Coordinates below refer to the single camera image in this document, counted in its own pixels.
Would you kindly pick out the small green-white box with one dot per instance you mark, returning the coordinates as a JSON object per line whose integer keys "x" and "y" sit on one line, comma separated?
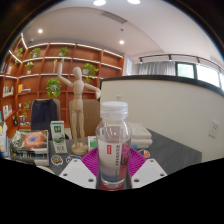
{"x": 92, "y": 143}

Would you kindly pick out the grey curtain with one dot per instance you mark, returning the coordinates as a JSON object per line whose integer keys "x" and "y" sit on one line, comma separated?
{"x": 155, "y": 68}

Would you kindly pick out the tall green-white carton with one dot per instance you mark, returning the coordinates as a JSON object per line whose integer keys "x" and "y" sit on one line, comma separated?
{"x": 58, "y": 135}

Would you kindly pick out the stack of dark books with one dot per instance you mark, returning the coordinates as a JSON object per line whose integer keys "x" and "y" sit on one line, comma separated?
{"x": 31, "y": 143}

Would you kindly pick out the branched ceiling lamp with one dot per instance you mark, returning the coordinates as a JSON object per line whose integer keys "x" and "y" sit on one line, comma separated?
{"x": 99, "y": 2}

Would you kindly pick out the clear plastic water bottle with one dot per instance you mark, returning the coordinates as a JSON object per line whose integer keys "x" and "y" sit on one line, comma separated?
{"x": 113, "y": 146}

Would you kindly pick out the window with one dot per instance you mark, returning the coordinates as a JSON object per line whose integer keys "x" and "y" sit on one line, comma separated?
{"x": 203, "y": 74}

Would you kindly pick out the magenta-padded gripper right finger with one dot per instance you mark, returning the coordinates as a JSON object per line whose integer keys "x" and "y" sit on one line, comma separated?
{"x": 148, "y": 171}

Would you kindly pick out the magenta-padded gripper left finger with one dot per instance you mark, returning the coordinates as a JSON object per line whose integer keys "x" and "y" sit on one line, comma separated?
{"x": 76, "y": 172}

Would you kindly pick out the ceiling air vent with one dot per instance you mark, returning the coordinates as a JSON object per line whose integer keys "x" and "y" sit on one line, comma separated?
{"x": 114, "y": 17}

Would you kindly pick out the white wall outlet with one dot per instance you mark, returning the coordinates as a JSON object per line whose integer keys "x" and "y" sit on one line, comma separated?
{"x": 214, "y": 129}

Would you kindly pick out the dark upholstered chair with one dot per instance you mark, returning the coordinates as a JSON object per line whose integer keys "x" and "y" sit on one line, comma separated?
{"x": 43, "y": 113}

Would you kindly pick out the stack of white books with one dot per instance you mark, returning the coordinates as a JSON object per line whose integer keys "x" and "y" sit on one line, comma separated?
{"x": 140, "y": 133}

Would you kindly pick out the white wall switch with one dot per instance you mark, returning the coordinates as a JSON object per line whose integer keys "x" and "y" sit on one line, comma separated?
{"x": 119, "y": 98}

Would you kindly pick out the black ceiling track rail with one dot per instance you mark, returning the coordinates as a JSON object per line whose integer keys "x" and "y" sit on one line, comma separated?
{"x": 166, "y": 56}

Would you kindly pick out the tan chair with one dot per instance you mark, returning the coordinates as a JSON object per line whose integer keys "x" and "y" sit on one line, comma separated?
{"x": 91, "y": 116}

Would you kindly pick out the recessed ceiling light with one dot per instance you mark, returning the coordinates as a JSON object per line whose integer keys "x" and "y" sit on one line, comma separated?
{"x": 121, "y": 42}
{"x": 40, "y": 31}

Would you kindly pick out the orange wooden shelf unit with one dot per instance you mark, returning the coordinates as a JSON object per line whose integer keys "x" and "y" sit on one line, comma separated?
{"x": 43, "y": 71}

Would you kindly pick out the small colourful sticker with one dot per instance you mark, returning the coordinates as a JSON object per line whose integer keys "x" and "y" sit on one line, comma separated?
{"x": 56, "y": 160}
{"x": 144, "y": 153}

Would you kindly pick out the wooden artist mannequin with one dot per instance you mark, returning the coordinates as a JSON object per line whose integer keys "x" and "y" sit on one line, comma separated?
{"x": 78, "y": 106}

